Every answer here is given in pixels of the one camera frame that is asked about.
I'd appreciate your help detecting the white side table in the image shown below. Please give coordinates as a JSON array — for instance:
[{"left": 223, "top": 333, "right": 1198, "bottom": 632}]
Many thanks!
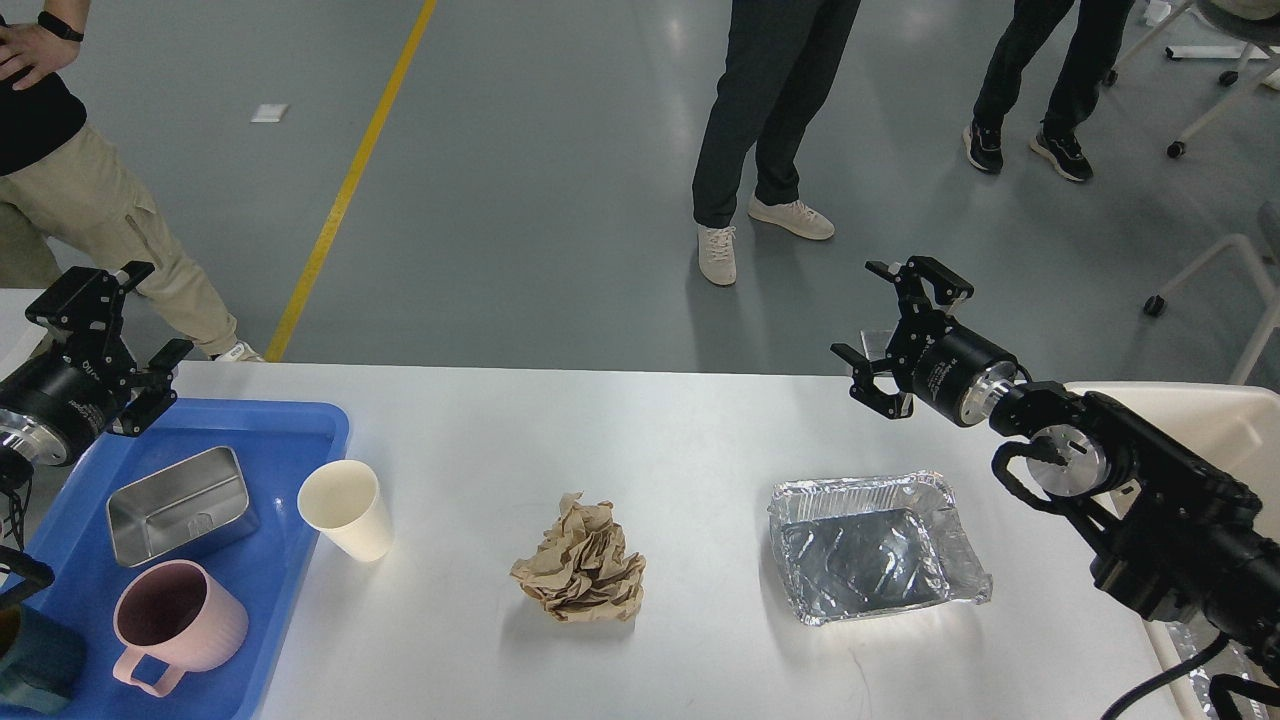
[{"left": 1, "top": 288, "right": 46, "bottom": 380}]

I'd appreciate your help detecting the person in beige trousers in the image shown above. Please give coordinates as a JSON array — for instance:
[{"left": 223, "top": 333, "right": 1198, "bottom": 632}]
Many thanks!
[{"left": 1, "top": 1, "right": 260, "bottom": 363}]

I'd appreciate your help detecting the crumpled brown paper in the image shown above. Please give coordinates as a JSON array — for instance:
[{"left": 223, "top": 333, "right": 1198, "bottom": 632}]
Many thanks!
[{"left": 509, "top": 492, "right": 646, "bottom": 623}]

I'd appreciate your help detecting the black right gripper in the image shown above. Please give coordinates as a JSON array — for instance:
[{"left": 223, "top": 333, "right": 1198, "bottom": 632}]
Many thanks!
[{"left": 829, "top": 256, "right": 1019, "bottom": 427}]

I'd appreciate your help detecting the white chair leg right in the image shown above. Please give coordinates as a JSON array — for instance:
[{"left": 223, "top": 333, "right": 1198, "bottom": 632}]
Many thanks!
[{"left": 1142, "top": 229, "right": 1279, "bottom": 386}]

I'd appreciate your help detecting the person in black sneakers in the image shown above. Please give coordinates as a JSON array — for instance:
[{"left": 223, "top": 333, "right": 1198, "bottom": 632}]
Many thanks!
[{"left": 963, "top": 0, "right": 1137, "bottom": 183}]

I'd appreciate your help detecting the person in dark trousers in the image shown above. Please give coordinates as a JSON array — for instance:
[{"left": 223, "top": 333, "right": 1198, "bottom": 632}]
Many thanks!
[{"left": 692, "top": 1, "right": 860, "bottom": 287}]

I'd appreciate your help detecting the blue plastic tray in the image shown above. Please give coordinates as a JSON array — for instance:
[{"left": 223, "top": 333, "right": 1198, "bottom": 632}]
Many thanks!
[{"left": 26, "top": 398, "right": 349, "bottom": 719}]

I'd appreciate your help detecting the beige plastic bin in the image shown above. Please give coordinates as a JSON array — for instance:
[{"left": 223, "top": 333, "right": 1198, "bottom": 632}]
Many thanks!
[{"left": 1069, "top": 382, "right": 1279, "bottom": 719}]

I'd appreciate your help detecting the white rolling chair base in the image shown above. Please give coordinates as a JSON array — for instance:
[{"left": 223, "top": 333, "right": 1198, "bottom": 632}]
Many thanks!
[{"left": 1101, "top": 0, "right": 1280, "bottom": 159}]

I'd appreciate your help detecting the teal cup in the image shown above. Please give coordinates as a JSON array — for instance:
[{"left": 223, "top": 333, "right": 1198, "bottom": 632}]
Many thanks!
[{"left": 1, "top": 605, "right": 87, "bottom": 715}]

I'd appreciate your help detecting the cream paper cup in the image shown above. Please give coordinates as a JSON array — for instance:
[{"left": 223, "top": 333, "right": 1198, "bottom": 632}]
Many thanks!
[{"left": 297, "top": 459, "right": 394, "bottom": 562}]

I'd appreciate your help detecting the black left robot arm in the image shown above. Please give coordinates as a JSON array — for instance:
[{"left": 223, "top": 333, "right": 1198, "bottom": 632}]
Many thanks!
[{"left": 1, "top": 261, "right": 193, "bottom": 609}]

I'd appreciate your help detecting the square stainless steel tray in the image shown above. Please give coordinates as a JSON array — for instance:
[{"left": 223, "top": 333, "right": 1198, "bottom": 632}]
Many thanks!
[{"left": 106, "top": 446, "right": 260, "bottom": 568}]

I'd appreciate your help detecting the aluminium foil tray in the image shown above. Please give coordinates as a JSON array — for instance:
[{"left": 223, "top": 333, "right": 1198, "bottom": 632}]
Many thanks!
[{"left": 767, "top": 470, "right": 993, "bottom": 626}]

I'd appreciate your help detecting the pink mug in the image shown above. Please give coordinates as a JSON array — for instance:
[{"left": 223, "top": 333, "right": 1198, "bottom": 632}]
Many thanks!
[{"left": 111, "top": 559, "right": 250, "bottom": 698}]

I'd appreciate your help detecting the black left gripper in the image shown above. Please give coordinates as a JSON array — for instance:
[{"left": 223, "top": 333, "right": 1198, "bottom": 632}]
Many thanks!
[{"left": 3, "top": 261, "right": 195, "bottom": 466}]

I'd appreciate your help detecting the clear floor plate left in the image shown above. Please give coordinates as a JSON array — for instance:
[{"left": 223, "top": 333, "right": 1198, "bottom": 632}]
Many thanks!
[{"left": 860, "top": 331, "right": 893, "bottom": 363}]

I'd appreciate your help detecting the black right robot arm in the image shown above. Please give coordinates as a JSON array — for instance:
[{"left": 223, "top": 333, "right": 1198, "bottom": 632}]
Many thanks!
[{"left": 831, "top": 256, "right": 1279, "bottom": 719}]

